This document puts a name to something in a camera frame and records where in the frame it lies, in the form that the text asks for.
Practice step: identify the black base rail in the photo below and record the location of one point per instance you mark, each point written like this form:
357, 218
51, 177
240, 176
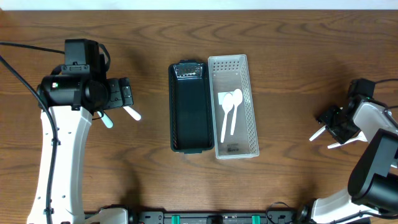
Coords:
217, 218

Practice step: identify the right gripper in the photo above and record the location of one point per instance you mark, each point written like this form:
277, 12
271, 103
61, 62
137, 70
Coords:
326, 118

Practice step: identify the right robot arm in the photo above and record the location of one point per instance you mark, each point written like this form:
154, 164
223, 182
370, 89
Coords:
372, 188

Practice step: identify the white spoon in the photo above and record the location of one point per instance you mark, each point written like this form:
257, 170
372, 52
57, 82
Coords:
237, 100
133, 113
318, 133
227, 106

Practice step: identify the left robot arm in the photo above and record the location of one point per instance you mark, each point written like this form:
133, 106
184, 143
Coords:
72, 94

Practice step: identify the pale green plastic fork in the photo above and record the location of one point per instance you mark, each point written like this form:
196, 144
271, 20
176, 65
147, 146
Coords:
105, 119

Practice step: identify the black plastic basket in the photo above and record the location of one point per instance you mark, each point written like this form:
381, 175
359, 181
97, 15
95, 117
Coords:
191, 119

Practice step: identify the clear plastic basket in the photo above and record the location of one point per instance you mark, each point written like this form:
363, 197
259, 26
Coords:
227, 73

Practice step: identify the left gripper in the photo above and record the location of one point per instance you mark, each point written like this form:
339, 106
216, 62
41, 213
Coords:
119, 93

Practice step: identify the white spoon lowest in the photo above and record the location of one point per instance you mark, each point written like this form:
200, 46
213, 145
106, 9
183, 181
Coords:
359, 137

